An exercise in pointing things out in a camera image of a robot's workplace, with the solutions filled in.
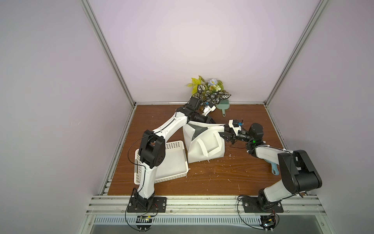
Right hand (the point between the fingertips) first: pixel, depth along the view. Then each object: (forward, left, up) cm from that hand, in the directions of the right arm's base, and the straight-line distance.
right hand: (220, 128), depth 80 cm
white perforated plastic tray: (-14, +26, -20) cm, 36 cm away
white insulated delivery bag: (-8, +9, 0) cm, 13 cm away
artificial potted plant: (+25, +3, +5) cm, 26 cm away
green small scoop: (+37, -9, -19) cm, 43 cm away
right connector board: (-41, -22, -22) cm, 51 cm away
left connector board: (-43, +40, -22) cm, 63 cm away
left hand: (+2, +1, 0) cm, 2 cm away
